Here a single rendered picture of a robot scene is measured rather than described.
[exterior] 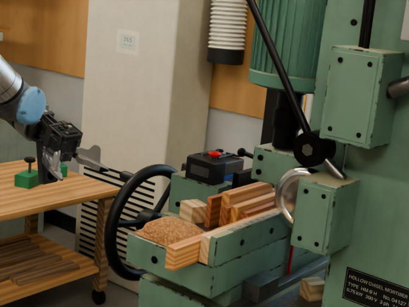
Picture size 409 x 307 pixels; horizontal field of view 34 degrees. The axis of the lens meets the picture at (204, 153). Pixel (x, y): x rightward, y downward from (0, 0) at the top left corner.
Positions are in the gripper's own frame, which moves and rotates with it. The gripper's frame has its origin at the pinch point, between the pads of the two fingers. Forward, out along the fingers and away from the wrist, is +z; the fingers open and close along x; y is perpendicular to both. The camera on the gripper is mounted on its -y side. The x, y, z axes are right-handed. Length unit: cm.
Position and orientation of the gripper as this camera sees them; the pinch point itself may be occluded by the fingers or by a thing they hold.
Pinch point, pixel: (86, 178)
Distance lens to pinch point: 165.8
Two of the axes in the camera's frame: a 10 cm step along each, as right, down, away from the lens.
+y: 3.6, -8.3, -4.2
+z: 7.0, 5.4, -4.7
